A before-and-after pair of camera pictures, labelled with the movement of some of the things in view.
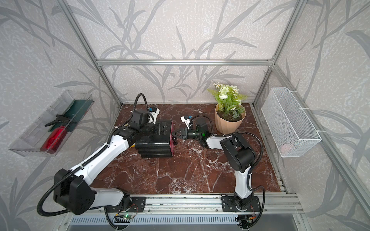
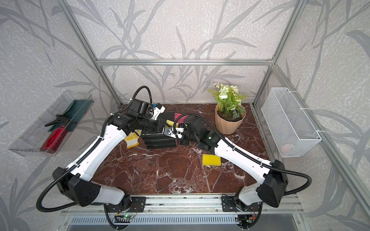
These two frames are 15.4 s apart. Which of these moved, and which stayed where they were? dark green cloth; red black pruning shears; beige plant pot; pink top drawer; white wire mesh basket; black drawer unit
Moved: pink top drawer; black drawer unit
Stayed: dark green cloth; red black pruning shears; white wire mesh basket; beige plant pot
